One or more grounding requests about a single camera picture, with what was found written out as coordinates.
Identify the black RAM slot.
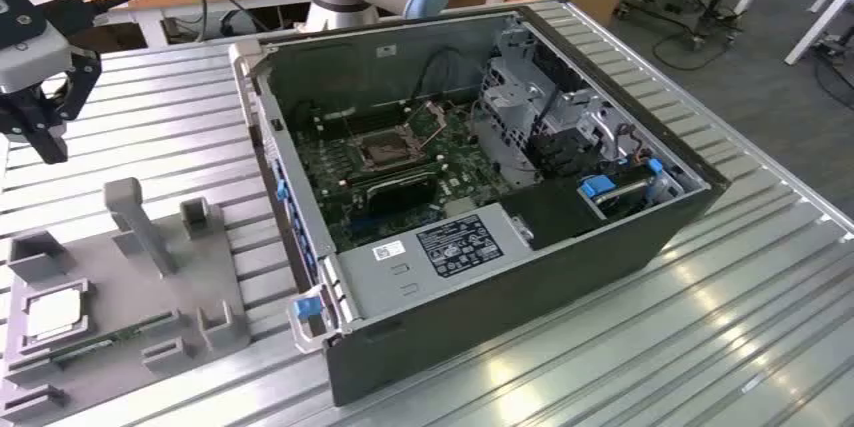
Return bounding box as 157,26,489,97
350,114,410,132
346,107,407,124

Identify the black disk bay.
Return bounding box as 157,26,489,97
525,119,606,179

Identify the green motherboard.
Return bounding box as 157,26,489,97
293,99,519,253

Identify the thin wire locking lever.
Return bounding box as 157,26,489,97
337,110,359,143

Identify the grey plastic parts rack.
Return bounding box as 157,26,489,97
0,176,254,423

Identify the silver metal drive cage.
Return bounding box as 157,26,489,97
477,21,559,181

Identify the metal socket cover frame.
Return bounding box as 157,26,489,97
398,100,450,144

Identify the white wrist camera black mount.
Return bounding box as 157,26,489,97
0,0,74,94

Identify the black open PC case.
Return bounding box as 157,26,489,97
229,0,734,408

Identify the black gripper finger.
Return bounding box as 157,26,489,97
30,49,103,166
0,92,31,146

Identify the green RAM stick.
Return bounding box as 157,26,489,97
50,313,173,364

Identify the CPU socket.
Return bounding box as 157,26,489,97
355,129,437,174

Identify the grey power supply unit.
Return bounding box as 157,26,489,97
335,203,537,322

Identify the silver square CPU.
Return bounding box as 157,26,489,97
24,290,87,339

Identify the blue case latch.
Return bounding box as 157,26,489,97
290,296,323,321

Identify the blue disk carrier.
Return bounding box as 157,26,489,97
576,166,669,222

